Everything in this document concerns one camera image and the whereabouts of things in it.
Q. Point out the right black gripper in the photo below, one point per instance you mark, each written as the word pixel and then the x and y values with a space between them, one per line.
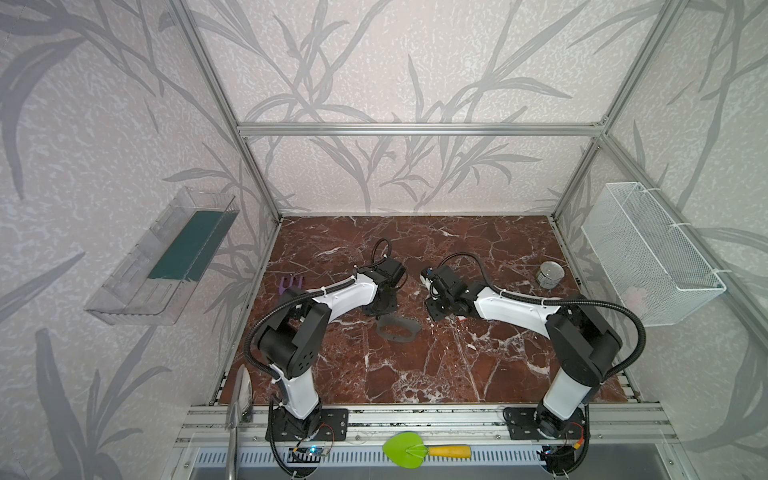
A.
pixel 438 300

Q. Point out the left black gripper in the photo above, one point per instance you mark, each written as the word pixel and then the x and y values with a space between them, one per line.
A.
pixel 387 298

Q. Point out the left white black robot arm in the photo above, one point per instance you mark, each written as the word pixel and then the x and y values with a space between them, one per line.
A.
pixel 286 342

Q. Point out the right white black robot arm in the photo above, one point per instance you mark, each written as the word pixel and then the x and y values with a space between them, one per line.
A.
pixel 584 344

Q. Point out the small grey metal cup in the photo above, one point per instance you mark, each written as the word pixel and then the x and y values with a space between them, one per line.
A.
pixel 550 274

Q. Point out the purple pink toy rake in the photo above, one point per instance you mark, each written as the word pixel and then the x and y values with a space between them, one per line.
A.
pixel 288 282

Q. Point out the green yellow toy shovel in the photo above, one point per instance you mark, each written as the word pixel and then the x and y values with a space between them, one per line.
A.
pixel 407 450

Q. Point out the pink object in basket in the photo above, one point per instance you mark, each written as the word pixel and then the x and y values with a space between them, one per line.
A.
pixel 636 300

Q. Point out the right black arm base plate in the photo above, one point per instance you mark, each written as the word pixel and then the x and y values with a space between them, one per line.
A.
pixel 538 423

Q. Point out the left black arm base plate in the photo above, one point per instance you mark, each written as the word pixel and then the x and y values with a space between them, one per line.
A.
pixel 284 427

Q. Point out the left circuit board with wires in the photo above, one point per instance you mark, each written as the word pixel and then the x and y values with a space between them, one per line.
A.
pixel 313 453

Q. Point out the circuit board with wires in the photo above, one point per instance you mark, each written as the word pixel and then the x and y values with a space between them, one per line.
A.
pixel 313 453
pixel 563 460

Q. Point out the right circuit board with wires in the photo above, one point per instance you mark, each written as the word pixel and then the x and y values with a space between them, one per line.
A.
pixel 563 460

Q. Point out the white wire mesh basket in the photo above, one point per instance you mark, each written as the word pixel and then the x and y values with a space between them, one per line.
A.
pixel 639 244

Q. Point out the aluminium front rail frame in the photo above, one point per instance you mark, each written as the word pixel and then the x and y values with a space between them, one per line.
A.
pixel 474 424

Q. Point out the clear plastic wall shelf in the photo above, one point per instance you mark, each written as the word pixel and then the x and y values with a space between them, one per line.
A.
pixel 152 285

